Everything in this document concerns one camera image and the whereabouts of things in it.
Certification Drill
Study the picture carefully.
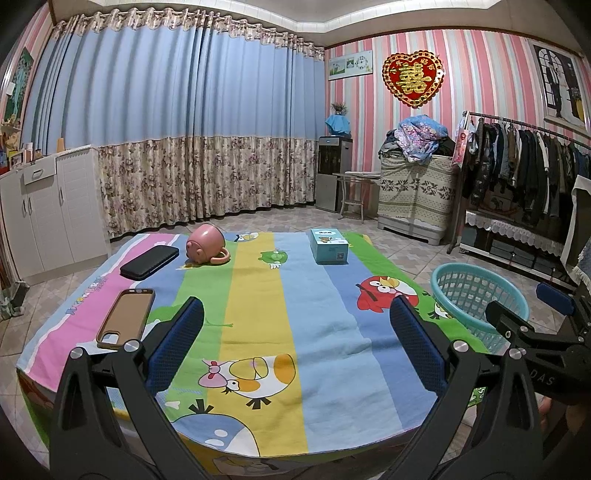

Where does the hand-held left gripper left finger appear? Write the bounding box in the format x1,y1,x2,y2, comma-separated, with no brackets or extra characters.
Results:
50,296,206,480

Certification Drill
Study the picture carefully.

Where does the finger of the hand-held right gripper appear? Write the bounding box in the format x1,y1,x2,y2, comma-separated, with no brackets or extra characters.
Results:
536,282,578,320
485,300,539,344

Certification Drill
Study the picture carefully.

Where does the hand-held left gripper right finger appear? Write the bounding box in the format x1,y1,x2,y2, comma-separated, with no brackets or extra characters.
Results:
383,294,543,480

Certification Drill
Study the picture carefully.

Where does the teal plastic laundry basket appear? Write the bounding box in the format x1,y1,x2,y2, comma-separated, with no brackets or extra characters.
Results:
430,263,531,354

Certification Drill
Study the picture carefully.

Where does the person's right hand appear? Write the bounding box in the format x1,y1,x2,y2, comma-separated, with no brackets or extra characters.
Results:
538,396,591,437

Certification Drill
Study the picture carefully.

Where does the blue cloth with fringe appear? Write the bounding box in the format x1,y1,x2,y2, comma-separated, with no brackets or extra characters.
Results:
573,240,591,283

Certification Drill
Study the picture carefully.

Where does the low white shelf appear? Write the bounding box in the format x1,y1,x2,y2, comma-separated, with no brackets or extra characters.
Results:
459,210,573,289

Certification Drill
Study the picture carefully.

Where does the brown phone case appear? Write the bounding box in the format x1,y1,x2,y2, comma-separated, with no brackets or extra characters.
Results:
96,288,156,350

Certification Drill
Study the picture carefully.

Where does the dark board with cream edge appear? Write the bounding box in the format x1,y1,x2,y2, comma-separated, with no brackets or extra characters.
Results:
561,174,591,280

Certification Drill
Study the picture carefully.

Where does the white lace cloth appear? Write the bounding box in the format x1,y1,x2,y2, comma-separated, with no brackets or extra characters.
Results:
464,210,566,257

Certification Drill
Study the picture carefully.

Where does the black case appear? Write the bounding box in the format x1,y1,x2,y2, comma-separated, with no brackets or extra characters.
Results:
120,244,180,281

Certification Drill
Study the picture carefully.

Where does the printed cartoon bird blanket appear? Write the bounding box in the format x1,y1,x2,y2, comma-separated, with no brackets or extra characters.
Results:
16,231,490,462

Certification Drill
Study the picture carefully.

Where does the pink mug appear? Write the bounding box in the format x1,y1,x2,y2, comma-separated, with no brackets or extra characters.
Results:
185,224,232,266

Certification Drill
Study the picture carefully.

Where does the grey washing machine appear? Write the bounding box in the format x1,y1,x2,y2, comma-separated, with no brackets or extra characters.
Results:
378,217,448,245

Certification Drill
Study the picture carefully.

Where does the teal tissue box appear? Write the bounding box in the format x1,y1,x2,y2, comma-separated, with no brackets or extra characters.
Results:
308,227,349,266

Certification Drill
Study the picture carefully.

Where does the row of hanging clothes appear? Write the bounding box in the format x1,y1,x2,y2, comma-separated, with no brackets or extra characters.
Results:
462,117,591,217

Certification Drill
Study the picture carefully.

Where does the patterned beige cover cloth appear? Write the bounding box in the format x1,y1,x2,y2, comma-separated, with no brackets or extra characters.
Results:
378,154,460,236

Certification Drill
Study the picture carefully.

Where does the small round side table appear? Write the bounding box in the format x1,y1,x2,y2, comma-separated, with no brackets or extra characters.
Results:
332,171,382,221

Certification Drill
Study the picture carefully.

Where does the white cabinet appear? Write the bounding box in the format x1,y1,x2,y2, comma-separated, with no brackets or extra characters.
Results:
0,144,112,284

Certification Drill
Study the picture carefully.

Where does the metal clothes rack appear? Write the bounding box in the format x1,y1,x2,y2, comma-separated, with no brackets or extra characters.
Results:
445,111,591,287

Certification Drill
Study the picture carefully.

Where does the pink hanging bag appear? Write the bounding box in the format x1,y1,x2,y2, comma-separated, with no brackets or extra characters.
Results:
451,117,472,167

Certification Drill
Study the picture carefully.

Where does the grey water dispenser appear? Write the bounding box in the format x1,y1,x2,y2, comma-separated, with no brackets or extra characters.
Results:
315,135,354,213

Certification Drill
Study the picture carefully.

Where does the floral quilt bundle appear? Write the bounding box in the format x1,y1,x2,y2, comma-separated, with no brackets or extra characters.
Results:
396,115,451,163

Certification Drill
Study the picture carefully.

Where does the pile of dark clothes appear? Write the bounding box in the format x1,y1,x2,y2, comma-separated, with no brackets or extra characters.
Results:
379,130,404,158

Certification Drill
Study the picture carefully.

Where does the framed window silhouette picture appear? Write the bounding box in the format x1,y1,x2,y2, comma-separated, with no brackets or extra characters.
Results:
526,39,589,127

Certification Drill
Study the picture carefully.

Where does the blue covered water bottle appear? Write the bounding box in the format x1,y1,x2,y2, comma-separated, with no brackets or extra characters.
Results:
324,114,352,138

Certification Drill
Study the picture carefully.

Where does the blue curtain with floral hem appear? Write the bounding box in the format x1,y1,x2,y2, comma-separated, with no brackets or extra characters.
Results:
23,9,328,238

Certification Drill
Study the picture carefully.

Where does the red heart wall decoration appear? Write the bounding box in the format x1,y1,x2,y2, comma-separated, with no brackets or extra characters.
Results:
382,52,446,109

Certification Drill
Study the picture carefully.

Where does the landscape wall picture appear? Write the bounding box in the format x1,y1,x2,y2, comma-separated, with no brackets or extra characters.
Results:
328,50,374,81

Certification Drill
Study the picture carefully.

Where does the colourful wall poster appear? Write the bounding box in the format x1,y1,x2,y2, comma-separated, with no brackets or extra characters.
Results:
7,48,38,125

